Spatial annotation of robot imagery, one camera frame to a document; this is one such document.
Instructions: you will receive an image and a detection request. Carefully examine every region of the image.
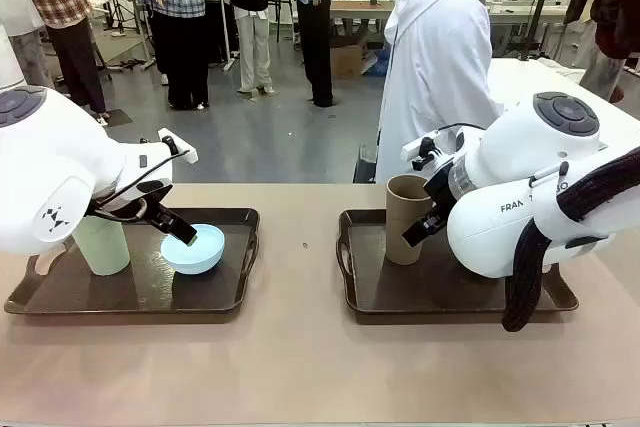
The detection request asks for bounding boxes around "light blue bowl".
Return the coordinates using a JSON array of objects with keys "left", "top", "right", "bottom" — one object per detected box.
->
[{"left": 160, "top": 223, "right": 227, "bottom": 276}]

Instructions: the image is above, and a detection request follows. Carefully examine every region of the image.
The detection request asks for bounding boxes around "person in dark brown jacket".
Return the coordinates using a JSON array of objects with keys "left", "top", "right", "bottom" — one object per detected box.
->
[{"left": 563, "top": 0, "right": 640, "bottom": 104}]

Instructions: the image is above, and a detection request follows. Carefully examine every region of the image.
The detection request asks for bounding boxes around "wooden background workbench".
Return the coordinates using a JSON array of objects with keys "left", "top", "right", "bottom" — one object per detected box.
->
[{"left": 329, "top": 0, "right": 400, "bottom": 24}]

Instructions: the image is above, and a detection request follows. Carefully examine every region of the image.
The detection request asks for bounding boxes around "brown cup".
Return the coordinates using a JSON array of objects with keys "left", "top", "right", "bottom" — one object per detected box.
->
[{"left": 385, "top": 174, "right": 436, "bottom": 267}]

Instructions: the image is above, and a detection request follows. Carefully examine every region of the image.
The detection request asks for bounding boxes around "dark brown serving tray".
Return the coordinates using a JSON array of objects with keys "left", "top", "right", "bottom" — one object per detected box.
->
[
  {"left": 336, "top": 209, "right": 581, "bottom": 326},
  {"left": 3, "top": 206, "right": 262, "bottom": 316}
]

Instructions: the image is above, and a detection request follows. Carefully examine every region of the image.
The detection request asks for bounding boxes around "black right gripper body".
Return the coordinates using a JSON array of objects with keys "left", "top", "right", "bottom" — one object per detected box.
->
[{"left": 422, "top": 158, "right": 455, "bottom": 222}]

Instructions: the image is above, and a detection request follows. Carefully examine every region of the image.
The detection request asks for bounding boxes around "person in white hoodie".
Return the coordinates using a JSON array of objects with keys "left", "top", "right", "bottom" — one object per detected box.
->
[{"left": 375, "top": 0, "right": 507, "bottom": 186}]

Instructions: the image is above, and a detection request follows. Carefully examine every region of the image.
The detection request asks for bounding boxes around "person in black jacket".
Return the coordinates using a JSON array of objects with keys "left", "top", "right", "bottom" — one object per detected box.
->
[{"left": 219, "top": 0, "right": 282, "bottom": 96}]

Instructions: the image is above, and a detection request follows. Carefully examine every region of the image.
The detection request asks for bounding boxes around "blue plastic bag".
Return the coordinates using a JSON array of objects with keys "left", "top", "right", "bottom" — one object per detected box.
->
[{"left": 366, "top": 48, "right": 391, "bottom": 78}]

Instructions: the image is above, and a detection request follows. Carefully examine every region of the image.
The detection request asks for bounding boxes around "person in red vest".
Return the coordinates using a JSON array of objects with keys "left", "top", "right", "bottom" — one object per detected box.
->
[{"left": 289, "top": 0, "right": 374, "bottom": 109}]

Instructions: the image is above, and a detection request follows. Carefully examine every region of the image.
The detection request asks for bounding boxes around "cardboard box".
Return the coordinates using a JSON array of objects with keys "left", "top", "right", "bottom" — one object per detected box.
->
[{"left": 329, "top": 43, "right": 369, "bottom": 80}]

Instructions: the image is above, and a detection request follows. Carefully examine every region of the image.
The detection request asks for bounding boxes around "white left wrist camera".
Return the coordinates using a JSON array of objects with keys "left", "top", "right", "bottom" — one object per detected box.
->
[{"left": 141, "top": 127, "right": 198, "bottom": 166}]

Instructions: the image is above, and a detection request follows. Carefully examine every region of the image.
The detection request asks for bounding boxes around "person in blue plaid shirt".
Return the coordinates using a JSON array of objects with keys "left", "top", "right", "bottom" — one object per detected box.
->
[{"left": 130, "top": 0, "right": 222, "bottom": 111}]

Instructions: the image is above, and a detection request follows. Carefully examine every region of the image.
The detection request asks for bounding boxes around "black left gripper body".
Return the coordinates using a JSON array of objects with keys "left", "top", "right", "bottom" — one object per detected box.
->
[{"left": 91, "top": 179, "right": 175, "bottom": 228}]

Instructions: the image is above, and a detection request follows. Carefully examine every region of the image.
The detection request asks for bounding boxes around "pale green cup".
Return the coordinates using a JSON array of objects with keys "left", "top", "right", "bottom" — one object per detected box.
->
[{"left": 73, "top": 214, "right": 132, "bottom": 277}]

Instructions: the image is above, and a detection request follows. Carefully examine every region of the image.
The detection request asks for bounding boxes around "thin black camera cable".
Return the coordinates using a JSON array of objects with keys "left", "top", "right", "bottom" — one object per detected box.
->
[{"left": 97, "top": 136, "right": 193, "bottom": 211}]

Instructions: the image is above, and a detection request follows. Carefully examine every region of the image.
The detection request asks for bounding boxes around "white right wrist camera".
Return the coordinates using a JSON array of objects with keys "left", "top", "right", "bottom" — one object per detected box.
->
[{"left": 401, "top": 128, "right": 459, "bottom": 172}]

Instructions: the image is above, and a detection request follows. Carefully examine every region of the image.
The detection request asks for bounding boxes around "white covered table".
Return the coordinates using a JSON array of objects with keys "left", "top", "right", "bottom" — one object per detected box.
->
[{"left": 487, "top": 57, "right": 640, "bottom": 124}]

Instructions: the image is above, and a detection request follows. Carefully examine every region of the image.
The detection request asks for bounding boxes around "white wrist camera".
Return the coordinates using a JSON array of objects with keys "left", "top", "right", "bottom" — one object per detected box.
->
[
  {"left": 401, "top": 128, "right": 459, "bottom": 172},
  {"left": 141, "top": 127, "right": 198, "bottom": 166}
]

